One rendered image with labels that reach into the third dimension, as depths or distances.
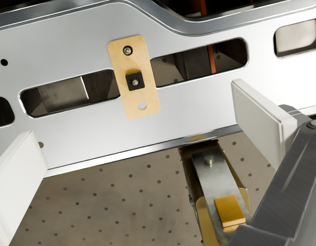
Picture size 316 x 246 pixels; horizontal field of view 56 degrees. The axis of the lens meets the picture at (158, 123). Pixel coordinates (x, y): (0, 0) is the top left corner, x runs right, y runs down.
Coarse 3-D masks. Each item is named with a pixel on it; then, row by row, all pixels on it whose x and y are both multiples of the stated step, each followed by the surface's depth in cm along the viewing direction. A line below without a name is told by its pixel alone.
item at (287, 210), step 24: (312, 120) 12; (312, 144) 11; (288, 168) 10; (312, 168) 10; (288, 192) 9; (312, 192) 9; (264, 216) 8; (288, 216) 8; (312, 216) 9; (240, 240) 7; (264, 240) 7; (288, 240) 7; (312, 240) 9
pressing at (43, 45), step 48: (48, 0) 27; (96, 0) 27; (144, 0) 28; (288, 0) 29; (0, 48) 29; (48, 48) 29; (96, 48) 29; (192, 48) 30; (0, 96) 30; (192, 96) 32; (288, 96) 33; (0, 144) 32; (48, 144) 33; (96, 144) 33; (144, 144) 34
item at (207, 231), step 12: (192, 144) 44; (204, 144) 42; (216, 144) 41; (180, 156) 57; (192, 168) 37; (192, 180) 35; (240, 180) 34; (192, 192) 34; (240, 192) 32; (192, 204) 38; (204, 204) 32; (204, 216) 33; (204, 228) 33; (204, 240) 34; (216, 240) 34
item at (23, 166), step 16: (16, 144) 17; (32, 144) 18; (0, 160) 15; (16, 160) 16; (32, 160) 18; (0, 176) 14; (16, 176) 16; (32, 176) 17; (0, 192) 14; (16, 192) 15; (32, 192) 17; (0, 208) 14; (16, 208) 15; (0, 224) 13; (16, 224) 15; (0, 240) 13
